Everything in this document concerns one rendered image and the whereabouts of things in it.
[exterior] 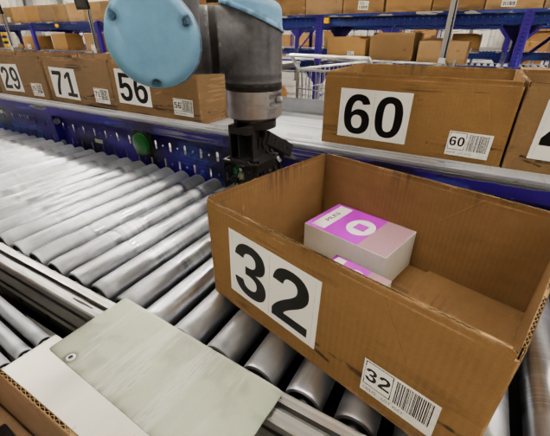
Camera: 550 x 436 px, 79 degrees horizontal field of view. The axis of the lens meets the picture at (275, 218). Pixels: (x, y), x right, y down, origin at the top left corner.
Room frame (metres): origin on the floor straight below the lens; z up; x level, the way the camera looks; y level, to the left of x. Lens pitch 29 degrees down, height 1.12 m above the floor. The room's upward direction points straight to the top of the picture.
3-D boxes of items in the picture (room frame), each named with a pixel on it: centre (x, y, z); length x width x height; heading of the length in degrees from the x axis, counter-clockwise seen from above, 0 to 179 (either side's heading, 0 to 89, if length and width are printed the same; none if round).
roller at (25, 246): (0.79, 0.41, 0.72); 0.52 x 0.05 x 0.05; 150
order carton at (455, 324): (0.41, -0.14, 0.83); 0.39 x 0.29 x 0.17; 46
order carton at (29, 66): (1.66, 1.01, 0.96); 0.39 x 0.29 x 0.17; 60
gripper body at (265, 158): (0.56, 0.04, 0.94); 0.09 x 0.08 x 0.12; 150
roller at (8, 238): (0.82, 0.47, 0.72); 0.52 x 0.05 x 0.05; 150
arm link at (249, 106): (0.57, 0.03, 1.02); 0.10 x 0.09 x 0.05; 60
